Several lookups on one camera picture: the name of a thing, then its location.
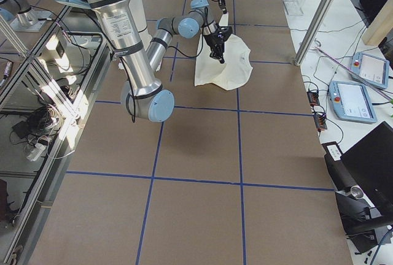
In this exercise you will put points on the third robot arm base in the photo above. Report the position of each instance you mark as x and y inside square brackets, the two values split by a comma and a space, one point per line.
[22, 17]

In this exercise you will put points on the far teach pendant tablet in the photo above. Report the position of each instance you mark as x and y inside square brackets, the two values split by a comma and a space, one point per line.
[371, 68]

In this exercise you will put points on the pink metal rod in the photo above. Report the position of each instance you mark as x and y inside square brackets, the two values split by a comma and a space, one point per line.
[353, 74]

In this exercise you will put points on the white wire rack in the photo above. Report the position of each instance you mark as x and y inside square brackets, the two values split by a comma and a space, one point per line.
[293, 7]

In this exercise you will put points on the far orange black connector box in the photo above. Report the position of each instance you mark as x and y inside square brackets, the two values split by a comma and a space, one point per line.
[313, 97]

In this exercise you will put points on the wooden board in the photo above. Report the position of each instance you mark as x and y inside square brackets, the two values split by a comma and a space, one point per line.
[380, 26]

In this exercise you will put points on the near orange black connector box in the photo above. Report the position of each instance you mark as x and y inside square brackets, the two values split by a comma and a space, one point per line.
[320, 121]

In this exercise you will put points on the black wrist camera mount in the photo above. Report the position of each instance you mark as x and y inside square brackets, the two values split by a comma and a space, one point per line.
[222, 33]

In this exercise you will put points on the cream long-sleeve cat shirt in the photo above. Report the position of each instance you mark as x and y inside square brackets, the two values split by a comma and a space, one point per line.
[233, 73]

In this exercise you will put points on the aluminium frame post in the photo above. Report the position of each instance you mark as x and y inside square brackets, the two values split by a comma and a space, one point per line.
[313, 28]

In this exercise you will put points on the aluminium table frame rail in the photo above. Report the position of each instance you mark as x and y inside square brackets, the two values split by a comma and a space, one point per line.
[46, 98]

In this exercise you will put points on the near teach pendant tablet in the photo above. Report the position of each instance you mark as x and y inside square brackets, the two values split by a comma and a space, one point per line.
[351, 102]

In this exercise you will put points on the brown paper table cover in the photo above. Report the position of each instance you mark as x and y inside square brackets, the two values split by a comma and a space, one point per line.
[232, 177]

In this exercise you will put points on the black monitor panel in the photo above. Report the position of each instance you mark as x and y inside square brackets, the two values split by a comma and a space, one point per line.
[369, 162]

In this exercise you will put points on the black stand with metal cup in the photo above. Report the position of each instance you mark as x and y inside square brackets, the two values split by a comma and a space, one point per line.
[352, 206]

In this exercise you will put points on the orange black connector box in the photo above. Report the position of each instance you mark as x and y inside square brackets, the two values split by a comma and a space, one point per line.
[320, 121]
[313, 97]

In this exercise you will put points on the teach pendant tablet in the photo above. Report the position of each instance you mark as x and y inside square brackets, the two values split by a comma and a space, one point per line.
[351, 102]
[371, 68]

